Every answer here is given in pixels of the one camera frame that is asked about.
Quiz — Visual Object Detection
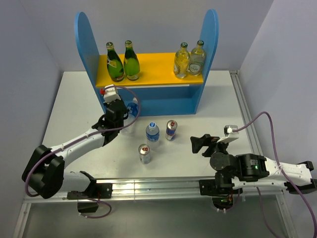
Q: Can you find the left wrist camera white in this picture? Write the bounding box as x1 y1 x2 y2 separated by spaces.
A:
100 84 121 104

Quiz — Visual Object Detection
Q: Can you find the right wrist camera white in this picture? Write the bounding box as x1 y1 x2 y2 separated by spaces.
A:
217 125 239 144

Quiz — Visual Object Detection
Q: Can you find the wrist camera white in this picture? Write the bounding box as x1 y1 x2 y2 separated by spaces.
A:
100 84 121 104
217 125 239 144

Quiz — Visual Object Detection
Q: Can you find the blue and yellow wooden shelf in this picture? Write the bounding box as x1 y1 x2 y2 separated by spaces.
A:
74 9 219 117

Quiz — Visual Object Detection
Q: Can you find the yellow drink glass bottle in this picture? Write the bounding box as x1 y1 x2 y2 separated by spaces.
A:
174 42 190 78

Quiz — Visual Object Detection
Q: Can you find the aluminium rail frame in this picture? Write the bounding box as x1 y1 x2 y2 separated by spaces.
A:
14 71 298 238

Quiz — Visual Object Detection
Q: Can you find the green glass bottle back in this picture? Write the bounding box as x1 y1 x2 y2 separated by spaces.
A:
106 42 124 82

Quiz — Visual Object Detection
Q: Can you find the water bottle blue label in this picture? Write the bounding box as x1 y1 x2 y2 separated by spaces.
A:
146 122 159 149
120 97 140 134

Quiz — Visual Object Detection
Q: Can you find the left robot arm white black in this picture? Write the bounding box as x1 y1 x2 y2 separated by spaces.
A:
22 99 128 199

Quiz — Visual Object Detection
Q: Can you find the clear drink glass bottle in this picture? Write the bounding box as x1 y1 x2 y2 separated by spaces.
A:
188 40 206 76

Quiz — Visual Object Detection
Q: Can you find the red bull can back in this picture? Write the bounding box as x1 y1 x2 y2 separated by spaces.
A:
165 120 178 141

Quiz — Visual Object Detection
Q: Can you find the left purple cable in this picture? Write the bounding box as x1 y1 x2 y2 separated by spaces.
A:
24 85 141 198

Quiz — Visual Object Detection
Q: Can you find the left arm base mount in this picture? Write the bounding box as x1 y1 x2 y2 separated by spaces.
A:
66 182 112 214

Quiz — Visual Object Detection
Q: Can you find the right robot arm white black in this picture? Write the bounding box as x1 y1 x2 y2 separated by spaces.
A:
190 132 317 196

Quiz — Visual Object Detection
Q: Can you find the silver can front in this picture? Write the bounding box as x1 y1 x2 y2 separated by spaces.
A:
138 144 151 164

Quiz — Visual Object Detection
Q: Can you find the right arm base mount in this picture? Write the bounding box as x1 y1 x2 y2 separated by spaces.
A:
199 178 243 214

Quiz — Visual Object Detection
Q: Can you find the green glass bottle front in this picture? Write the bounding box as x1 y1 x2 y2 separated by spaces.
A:
124 40 140 81

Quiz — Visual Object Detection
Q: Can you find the green glass bottle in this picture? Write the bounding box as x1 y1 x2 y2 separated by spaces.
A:
124 40 140 81
106 42 124 82

